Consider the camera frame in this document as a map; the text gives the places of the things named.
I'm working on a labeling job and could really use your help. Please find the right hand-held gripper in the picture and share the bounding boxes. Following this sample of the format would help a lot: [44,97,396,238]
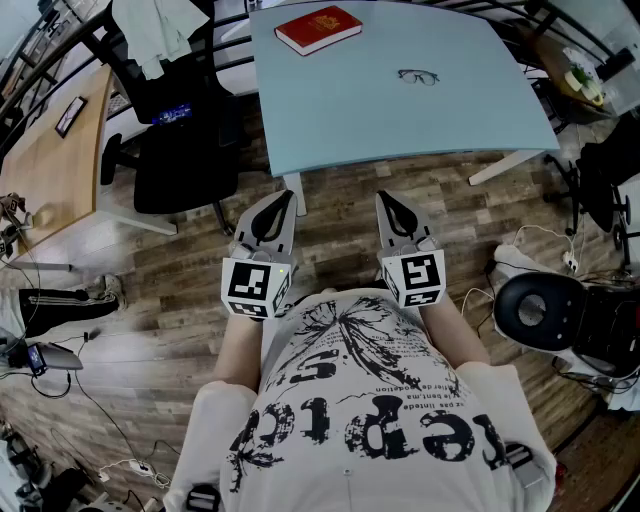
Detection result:
[375,191,447,309]

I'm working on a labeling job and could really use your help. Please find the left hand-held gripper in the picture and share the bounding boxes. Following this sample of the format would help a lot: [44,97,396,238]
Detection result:
[221,189,300,322]

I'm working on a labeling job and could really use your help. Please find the black eyeglasses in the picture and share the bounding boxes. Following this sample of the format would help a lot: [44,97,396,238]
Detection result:
[397,68,441,87]

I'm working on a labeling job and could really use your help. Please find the person's left forearm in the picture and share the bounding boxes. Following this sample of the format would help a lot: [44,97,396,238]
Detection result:
[212,310,265,397]

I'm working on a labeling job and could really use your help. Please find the person's right forearm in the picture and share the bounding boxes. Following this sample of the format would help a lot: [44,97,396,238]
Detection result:
[417,298,492,372]

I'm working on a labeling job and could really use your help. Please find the white table leg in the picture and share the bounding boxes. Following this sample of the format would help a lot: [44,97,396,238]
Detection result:
[468,149,547,187]
[282,172,308,217]

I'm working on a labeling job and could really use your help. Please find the black office chair with garment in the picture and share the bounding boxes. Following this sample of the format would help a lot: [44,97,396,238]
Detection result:
[98,0,252,237]

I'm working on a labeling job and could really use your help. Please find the black round stool seat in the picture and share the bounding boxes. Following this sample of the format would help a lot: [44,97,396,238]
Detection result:
[493,271,590,354]

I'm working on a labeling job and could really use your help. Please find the light blue table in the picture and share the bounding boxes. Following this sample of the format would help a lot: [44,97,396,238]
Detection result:
[0,0,640,132]

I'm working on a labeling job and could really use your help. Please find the person in printed white shirt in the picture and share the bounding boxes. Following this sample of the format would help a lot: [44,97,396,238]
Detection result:
[163,288,559,512]

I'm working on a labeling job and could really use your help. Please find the red hardcover book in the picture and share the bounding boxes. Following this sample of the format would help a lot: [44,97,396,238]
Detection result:
[273,4,364,58]

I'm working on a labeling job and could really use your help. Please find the black mesh office chair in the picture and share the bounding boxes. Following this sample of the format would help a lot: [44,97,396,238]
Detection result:
[542,114,640,274]

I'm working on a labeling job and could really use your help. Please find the black framed picture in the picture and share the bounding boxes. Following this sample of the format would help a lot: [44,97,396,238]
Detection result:
[53,95,89,140]

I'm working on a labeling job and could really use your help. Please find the pale green garment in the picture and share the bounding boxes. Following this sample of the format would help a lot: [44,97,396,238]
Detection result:
[110,0,211,81]

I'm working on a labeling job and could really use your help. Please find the potted plant in white pot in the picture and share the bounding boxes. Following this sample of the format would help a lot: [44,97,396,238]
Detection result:
[563,47,607,107]

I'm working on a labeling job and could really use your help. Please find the gray device with screen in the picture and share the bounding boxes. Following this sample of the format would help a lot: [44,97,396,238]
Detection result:
[23,341,84,377]

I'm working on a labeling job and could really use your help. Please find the idle gray gripper tool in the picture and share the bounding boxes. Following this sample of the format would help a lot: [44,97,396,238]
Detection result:
[0,192,34,262]

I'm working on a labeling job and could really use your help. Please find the black strap buckle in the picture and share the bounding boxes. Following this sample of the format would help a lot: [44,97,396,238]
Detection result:
[503,441,535,472]
[186,483,222,512]

